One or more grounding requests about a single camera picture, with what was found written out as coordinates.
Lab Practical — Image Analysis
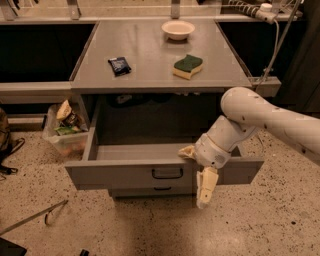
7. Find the metal rod on floor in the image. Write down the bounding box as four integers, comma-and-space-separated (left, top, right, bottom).
0, 200, 68, 236

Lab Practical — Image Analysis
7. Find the green yellow sponge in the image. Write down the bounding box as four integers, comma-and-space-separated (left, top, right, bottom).
173, 54, 203, 80

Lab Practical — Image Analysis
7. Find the clear plastic bin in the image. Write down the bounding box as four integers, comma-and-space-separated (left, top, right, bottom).
42, 104, 88, 155

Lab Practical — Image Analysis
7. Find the crumpled snack bag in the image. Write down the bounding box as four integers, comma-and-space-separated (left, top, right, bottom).
56, 100, 80, 127

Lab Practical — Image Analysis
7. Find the grey metal rail frame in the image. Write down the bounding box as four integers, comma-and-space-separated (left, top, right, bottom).
0, 0, 304, 104

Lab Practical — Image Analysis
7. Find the white power strip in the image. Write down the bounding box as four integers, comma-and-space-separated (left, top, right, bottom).
228, 0, 276, 24

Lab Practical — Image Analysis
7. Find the dark backpack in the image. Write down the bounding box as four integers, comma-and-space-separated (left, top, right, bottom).
0, 108, 25, 175

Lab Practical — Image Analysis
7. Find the grey bottom drawer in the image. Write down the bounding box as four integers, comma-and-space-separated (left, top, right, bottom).
108, 187, 197, 198

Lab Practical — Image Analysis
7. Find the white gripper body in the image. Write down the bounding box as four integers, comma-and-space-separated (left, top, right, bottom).
194, 133, 234, 169

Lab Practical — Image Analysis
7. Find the grey drawer cabinet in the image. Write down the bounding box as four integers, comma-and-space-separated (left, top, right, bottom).
66, 19, 250, 197

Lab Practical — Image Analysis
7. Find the white cable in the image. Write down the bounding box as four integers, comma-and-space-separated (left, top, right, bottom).
254, 18, 281, 94

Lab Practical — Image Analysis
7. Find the grey top drawer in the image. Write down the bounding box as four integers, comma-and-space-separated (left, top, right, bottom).
64, 94, 265, 192

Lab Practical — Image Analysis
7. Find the dark blue snack packet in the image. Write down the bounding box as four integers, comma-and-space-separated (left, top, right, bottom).
108, 57, 131, 77

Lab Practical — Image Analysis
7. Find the black object bottom left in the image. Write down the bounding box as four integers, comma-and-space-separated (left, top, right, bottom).
0, 238, 27, 256

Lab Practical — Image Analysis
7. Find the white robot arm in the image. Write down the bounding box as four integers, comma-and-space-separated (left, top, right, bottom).
178, 87, 320, 209

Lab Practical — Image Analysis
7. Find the white bowl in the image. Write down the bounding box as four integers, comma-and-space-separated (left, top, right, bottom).
161, 20, 195, 41

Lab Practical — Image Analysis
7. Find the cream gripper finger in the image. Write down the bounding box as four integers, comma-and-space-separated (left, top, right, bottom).
178, 145, 195, 159
196, 167, 219, 209

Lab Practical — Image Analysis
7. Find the grey drawer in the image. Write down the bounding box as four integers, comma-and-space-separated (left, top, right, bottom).
64, 94, 265, 192
108, 187, 197, 198

